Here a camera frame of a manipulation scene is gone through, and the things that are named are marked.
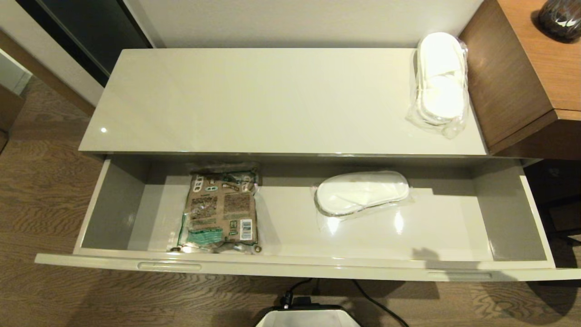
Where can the brown printed snack bag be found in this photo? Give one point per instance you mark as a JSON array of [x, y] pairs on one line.
[[222, 209]]

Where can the brown wooden side table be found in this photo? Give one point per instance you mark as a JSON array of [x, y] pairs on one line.
[[513, 81]]

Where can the white slippers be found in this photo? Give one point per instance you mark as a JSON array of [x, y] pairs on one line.
[[361, 193], [440, 77]]

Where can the dark round vase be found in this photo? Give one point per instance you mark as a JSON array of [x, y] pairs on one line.
[[563, 20]]

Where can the brown wooden baseboard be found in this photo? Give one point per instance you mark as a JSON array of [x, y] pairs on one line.
[[45, 69]]

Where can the pale grey panel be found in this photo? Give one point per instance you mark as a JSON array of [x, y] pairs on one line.
[[11, 72]]

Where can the dark glass door panel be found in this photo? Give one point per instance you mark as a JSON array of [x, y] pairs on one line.
[[91, 32]]

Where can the beige cabinet drawer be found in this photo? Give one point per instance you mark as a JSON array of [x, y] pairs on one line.
[[290, 236]]

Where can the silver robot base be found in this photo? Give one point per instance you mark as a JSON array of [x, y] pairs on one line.
[[308, 319]]

